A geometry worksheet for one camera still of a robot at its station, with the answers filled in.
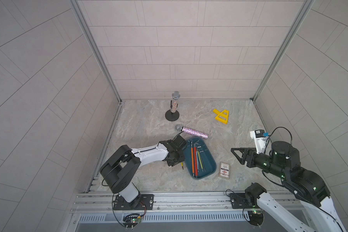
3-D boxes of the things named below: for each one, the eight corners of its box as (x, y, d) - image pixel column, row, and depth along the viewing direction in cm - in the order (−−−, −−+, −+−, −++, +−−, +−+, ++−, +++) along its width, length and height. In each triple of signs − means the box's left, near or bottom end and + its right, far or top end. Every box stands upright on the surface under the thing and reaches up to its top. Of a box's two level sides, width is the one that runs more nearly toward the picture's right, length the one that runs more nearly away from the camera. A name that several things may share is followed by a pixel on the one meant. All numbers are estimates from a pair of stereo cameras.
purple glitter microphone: (175, 131, 100) (174, 128, 97) (177, 127, 102) (177, 123, 99) (206, 142, 95) (207, 139, 92) (207, 137, 97) (208, 134, 94)
